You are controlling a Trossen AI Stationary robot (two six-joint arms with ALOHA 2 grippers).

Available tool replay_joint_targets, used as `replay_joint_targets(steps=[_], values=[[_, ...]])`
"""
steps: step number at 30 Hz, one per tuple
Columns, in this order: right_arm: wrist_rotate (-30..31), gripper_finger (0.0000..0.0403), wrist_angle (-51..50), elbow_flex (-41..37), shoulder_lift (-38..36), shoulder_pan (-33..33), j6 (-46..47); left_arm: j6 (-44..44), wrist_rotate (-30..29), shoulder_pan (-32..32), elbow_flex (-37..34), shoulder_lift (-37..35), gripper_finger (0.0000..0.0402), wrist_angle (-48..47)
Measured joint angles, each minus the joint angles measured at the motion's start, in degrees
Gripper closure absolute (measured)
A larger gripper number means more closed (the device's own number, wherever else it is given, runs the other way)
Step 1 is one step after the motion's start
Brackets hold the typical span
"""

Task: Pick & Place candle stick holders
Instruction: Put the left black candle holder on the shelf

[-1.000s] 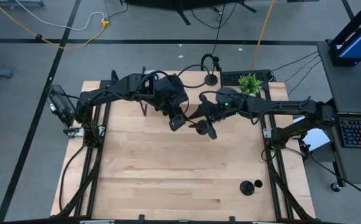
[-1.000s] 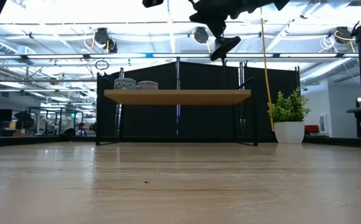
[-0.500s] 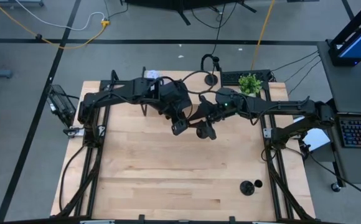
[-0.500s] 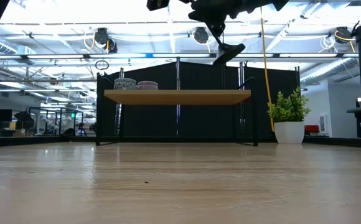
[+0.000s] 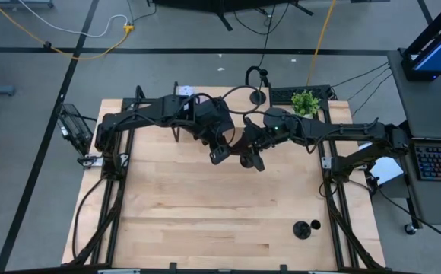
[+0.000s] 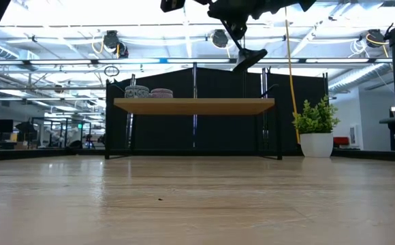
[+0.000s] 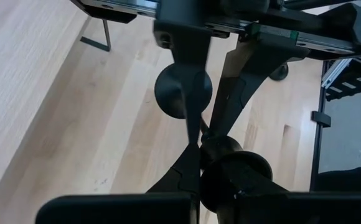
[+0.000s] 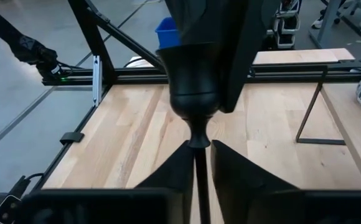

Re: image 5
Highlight green plant in white pot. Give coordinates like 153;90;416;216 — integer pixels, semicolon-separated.
290;89;322;119

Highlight white floor cable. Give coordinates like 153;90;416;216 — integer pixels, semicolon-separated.
17;0;130;39

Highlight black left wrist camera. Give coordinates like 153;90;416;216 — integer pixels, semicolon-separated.
193;97;233;130

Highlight thick black cable loop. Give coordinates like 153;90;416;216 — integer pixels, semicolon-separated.
244;65;271;88

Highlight black partition panel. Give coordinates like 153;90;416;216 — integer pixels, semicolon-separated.
148;0;315;32

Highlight black mesh control box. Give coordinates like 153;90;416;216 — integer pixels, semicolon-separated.
56;102;94;156

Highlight black backlit keyboard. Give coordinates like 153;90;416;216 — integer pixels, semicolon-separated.
414;143;441;182

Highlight yellow hanging cable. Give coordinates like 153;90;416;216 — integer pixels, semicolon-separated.
306;0;338;87

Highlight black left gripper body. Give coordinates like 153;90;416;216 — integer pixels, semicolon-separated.
202;126;237;152

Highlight black aluminium table frame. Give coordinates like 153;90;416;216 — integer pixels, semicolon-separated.
66;84;389;274

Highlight black cable from partition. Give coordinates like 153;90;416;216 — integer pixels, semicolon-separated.
257;3;275;69

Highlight white paper sheet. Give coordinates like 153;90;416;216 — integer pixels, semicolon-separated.
366;154;405;186

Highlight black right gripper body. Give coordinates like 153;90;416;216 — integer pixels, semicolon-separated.
238;107;302;155

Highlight grey desk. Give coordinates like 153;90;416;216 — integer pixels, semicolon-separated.
386;48;441;226

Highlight black floor cable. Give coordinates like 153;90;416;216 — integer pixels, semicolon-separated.
374;188;441;247

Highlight wooden shelf riser black legs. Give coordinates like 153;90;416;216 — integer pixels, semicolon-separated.
169;81;275;142

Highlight black computer monitor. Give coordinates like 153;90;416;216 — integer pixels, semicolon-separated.
401;0;441;81

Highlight thin black cable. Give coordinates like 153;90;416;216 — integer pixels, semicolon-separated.
332;62;391;88
351;73;394;116
346;67;392;102

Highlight yellow extension cable with plug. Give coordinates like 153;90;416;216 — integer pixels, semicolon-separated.
0;0;135;61

